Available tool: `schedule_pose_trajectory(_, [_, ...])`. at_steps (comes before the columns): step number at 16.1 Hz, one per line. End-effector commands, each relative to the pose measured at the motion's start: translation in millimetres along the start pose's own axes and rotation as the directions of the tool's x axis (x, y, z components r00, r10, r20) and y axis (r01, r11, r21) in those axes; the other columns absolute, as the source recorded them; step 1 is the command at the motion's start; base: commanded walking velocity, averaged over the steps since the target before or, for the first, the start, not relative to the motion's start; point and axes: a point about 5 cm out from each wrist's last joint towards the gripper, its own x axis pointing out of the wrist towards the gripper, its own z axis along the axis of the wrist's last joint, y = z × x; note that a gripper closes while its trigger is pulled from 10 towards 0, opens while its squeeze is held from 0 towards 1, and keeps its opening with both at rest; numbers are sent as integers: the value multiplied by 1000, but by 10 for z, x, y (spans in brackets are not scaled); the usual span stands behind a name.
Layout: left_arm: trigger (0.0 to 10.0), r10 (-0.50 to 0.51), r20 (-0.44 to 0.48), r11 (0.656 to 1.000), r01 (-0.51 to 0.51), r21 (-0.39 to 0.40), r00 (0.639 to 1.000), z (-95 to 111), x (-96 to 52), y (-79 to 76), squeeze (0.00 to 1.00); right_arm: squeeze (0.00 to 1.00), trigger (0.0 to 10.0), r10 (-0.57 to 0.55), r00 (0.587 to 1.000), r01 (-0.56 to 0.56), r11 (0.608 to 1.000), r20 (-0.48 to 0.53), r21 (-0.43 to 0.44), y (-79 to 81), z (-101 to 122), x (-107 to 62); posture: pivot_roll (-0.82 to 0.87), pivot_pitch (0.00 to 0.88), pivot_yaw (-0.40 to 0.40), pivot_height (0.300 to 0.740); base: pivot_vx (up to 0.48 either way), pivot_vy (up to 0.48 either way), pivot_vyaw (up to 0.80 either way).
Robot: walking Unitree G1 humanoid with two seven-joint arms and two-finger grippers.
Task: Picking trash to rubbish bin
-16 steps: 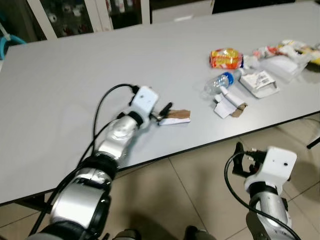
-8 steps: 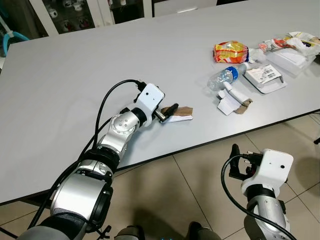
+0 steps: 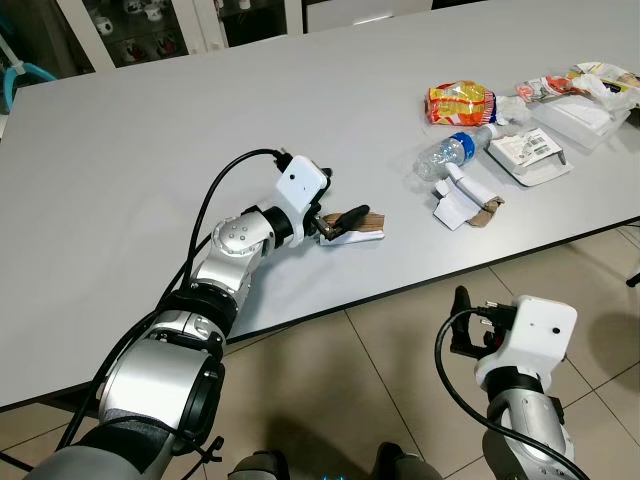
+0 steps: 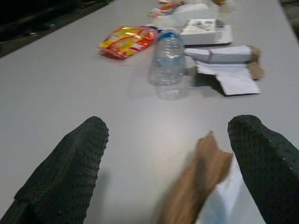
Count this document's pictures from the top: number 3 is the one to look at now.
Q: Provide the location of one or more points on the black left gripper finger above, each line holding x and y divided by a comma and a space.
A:
353, 216

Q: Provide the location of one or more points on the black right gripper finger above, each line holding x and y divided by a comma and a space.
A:
461, 303

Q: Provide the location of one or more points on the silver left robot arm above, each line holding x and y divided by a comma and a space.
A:
160, 370

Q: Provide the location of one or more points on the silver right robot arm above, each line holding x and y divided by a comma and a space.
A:
525, 440

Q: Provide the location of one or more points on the clear bottle with blue label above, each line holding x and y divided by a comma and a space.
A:
450, 152

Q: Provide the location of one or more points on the robot right leg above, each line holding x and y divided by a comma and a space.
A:
405, 465

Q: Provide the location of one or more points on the robot leg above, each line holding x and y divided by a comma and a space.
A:
262, 467
405, 465

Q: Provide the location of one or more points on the orange snack bag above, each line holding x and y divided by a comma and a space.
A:
460, 103

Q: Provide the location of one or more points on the white tray with label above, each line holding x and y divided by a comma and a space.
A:
530, 155

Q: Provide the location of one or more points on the crumpled white tissue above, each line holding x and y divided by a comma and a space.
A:
512, 108

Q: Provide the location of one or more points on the clear plastic container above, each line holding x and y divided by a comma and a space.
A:
585, 122

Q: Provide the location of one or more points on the red and white wrapper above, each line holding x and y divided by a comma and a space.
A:
548, 86

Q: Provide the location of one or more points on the robot left leg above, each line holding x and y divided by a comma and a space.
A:
262, 467

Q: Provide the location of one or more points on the yellow snack package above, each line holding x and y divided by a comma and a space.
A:
605, 76

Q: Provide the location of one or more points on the glass door cabinet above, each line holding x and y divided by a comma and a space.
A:
150, 25

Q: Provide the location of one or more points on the blue chair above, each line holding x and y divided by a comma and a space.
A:
20, 75

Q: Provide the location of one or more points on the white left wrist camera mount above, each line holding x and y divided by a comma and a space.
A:
300, 190

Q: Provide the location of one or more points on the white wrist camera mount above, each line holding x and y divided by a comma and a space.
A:
300, 190
535, 335

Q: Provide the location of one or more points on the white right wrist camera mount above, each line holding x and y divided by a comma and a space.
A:
535, 335

